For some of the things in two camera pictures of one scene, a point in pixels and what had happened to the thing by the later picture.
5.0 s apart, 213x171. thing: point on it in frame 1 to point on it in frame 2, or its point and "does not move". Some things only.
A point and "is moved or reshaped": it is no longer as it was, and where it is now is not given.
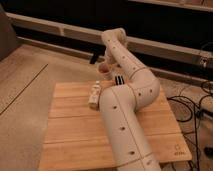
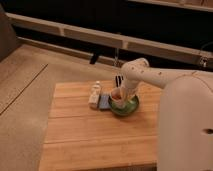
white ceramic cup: x=105 y=71 is moved or reshaped
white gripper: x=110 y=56 to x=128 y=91
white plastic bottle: x=94 y=97 does not move
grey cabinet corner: x=9 y=41 does not move
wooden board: x=76 y=137 does not move
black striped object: x=119 y=80 does not move
